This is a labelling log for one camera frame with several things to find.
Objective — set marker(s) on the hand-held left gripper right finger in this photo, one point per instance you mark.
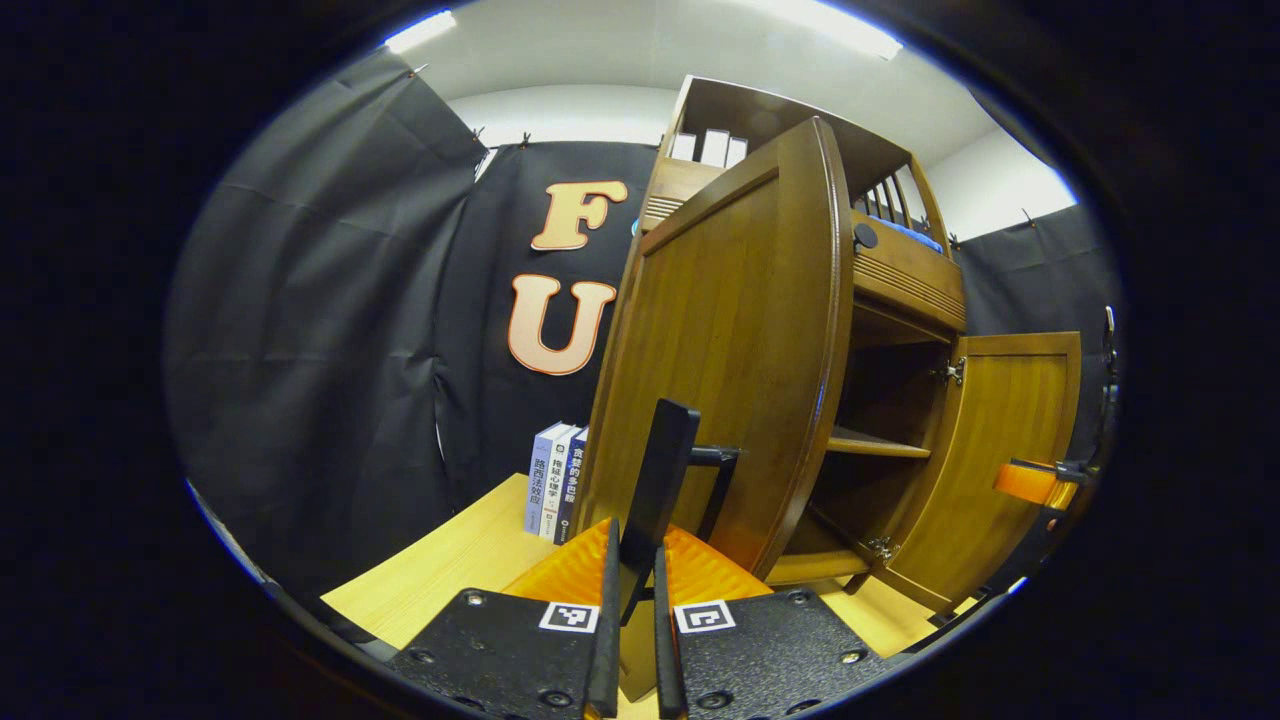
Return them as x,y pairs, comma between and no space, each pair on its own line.
665,660

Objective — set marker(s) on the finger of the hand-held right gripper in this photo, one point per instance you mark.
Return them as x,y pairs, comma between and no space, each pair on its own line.
1030,485

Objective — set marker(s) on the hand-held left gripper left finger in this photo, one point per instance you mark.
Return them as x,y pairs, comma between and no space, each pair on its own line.
608,650

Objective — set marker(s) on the wooden cabinet door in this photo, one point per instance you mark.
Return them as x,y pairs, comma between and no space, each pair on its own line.
720,350
990,400

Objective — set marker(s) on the wooden double-door shoe cabinet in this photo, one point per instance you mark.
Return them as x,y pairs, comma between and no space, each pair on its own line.
740,110

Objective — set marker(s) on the metal door hinge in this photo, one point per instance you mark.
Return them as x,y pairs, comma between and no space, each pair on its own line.
880,548
950,372

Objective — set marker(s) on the wooden inner cabinet shelf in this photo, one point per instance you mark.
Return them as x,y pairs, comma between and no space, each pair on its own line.
870,445

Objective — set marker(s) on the wooden ribbed cabinet drawer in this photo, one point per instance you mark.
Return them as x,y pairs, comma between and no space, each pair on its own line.
910,270

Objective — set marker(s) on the dark blue spine book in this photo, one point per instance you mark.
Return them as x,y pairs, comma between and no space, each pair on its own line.
570,495

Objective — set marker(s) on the lavender spine book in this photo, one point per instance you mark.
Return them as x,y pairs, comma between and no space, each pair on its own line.
537,480

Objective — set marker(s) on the blue folded cloth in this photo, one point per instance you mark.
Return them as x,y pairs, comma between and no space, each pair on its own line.
915,235

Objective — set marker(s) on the black round drawer knob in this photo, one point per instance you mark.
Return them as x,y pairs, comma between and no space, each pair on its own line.
866,236

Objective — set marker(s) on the black backdrop cloth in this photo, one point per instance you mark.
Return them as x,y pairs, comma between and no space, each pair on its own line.
300,330

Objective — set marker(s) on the small ceiling light panel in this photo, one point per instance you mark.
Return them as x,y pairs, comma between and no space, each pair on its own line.
420,30

